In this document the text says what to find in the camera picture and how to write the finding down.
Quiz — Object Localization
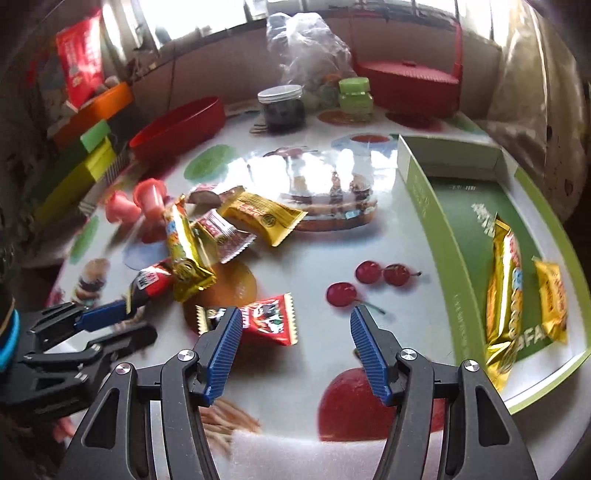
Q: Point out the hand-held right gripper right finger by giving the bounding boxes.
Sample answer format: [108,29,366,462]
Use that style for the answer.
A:
[349,305,539,480]

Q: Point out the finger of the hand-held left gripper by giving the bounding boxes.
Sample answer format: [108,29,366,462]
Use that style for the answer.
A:
[23,323,158,377]
[30,300,132,344]

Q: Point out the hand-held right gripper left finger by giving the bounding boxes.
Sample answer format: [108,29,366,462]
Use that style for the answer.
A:
[58,307,244,480]

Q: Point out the red black snack packet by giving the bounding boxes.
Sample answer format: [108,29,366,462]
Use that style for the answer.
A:
[195,293,298,347]

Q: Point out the black and red snack bar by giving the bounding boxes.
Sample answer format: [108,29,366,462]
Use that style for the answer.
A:
[126,261,175,309]

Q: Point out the long gold snack bar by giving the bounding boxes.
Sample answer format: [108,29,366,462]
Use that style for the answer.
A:
[485,217,525,391]
[163,194,218,303]

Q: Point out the red jelly cup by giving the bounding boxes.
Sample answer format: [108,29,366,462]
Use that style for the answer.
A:
[105,191,143,226]
[133,179,168,221]

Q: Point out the small red white candy packet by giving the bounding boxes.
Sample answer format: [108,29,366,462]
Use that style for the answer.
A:
[193,209,257,265]

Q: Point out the green cardboard tray box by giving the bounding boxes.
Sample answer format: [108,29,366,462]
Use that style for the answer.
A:
[396,134,591,415]

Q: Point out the yellow snack packet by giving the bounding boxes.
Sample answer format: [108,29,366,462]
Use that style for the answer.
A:
[533,258,568,344]
[217,190,309,247]

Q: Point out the red trimmed cake packet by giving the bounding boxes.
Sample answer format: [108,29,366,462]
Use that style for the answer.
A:
[186,185,246,206]

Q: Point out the printed food tablecloth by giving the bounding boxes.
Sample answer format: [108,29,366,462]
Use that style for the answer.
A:
[46,104,591,480]

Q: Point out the striped box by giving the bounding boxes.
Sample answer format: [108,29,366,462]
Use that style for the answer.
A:
[78,145,132,215]

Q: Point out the yellow box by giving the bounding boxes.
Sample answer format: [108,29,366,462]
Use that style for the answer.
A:
[32,137,116,224]

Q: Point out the red oval bowl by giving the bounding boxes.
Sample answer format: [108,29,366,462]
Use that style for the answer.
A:
[129,95,227,162]

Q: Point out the orange box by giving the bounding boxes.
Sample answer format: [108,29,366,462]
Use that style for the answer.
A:
[51,82,134,148]

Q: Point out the dark jar with white lid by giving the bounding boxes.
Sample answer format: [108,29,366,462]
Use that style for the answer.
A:
[257,85,307,132]

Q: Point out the red snack bag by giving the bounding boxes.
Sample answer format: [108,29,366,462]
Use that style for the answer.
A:
[55,7,106,107]

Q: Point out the small green jar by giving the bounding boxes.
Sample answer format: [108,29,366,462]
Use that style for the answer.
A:
[337,77,374,116]

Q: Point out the beige patterned curtain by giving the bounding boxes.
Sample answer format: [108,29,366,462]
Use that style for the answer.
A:
[485,0,587,222]

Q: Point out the clear plastic bag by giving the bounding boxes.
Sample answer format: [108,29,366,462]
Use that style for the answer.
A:
[266,12,356,109]

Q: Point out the red basket with handle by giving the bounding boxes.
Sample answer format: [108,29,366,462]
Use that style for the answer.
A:
[349,11,464,118]

